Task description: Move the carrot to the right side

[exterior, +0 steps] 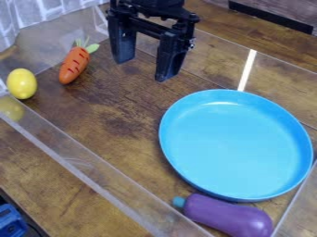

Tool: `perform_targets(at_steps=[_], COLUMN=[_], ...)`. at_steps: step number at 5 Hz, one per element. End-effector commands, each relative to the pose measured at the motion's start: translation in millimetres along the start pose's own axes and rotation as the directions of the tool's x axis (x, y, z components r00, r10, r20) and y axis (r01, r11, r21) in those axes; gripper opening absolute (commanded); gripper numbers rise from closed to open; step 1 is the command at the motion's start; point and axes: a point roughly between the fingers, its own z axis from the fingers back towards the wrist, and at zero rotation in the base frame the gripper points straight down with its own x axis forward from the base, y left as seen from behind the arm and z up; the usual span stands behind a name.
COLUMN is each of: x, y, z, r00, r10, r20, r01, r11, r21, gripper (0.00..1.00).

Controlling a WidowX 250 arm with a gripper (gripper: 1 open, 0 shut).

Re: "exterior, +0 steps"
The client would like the blue plastic plate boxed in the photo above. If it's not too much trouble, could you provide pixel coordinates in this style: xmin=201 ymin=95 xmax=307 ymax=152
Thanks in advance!
xmin=158 ymin=89 xmax=313 ymax=202

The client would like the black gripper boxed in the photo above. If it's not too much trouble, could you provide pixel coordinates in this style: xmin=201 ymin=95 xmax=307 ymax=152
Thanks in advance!
xmin=107 ymin=0 xmax=200 ymax=82

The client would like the orange toy carrot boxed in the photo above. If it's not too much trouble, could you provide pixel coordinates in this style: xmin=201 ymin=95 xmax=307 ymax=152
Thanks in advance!
xmin=59 ymin=40 xmax=99 ymax=84

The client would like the clear acrylic enclosure wall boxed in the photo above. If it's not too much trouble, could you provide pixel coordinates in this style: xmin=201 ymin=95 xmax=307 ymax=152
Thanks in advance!
xmin=0 ymin=3 xmax=317 ymax=237

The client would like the blue device at corner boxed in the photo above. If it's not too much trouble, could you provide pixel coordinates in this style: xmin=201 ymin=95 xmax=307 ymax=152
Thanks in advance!
xmin=0 ymin=204 xmax=27 ymax=237

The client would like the black bar on table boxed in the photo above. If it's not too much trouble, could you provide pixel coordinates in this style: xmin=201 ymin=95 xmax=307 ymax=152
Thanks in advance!
xmin=228 ymin=0 xmax=313 ymax=34

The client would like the yellow toy lemon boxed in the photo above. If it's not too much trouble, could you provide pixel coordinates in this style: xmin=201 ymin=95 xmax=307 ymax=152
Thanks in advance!
xmin=7 ymin=69 xmax=38 ymax=100

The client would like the white lattice curtain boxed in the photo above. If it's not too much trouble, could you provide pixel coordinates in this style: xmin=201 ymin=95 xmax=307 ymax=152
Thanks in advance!
xmin=0 ymin=0 xmax=110 ymax=52

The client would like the purple toy eggplant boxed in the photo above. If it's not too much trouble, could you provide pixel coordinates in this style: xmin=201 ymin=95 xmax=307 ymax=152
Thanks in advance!
xmin=173 ymin=193 xmax=274 ymax=237

